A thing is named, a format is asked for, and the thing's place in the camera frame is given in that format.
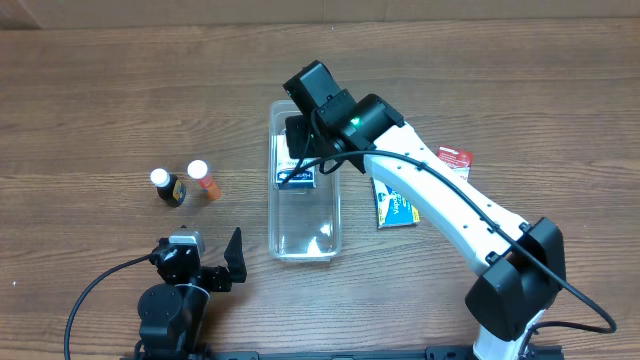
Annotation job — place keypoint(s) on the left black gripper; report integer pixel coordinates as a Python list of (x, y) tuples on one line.
[(211, 276)]

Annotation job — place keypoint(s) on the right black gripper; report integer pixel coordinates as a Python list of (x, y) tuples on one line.
[(296, 136)]

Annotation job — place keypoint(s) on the white blue plaster box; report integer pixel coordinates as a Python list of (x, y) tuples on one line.
[(296, 175)]

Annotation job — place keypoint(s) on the dark bottle white cap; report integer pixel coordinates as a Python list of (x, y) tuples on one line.
[(169, 187)]

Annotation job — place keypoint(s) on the blue yellow VapoDrops box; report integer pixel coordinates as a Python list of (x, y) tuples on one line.
[(393, 210)]

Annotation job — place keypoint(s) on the red white small box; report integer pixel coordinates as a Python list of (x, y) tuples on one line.
[(460, 161)]

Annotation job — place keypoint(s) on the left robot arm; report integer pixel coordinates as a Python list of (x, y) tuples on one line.
[(172, 312)]

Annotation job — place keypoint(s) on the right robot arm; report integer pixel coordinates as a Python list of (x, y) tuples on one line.
[(520, 267)]

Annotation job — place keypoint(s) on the clear plastic container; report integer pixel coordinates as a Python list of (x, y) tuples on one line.
[(304, 215)]

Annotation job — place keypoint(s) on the orange bottle white cap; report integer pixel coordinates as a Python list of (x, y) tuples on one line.
[(199, 171)]

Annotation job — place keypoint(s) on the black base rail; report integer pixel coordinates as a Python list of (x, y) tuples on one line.
[(449, 352)]

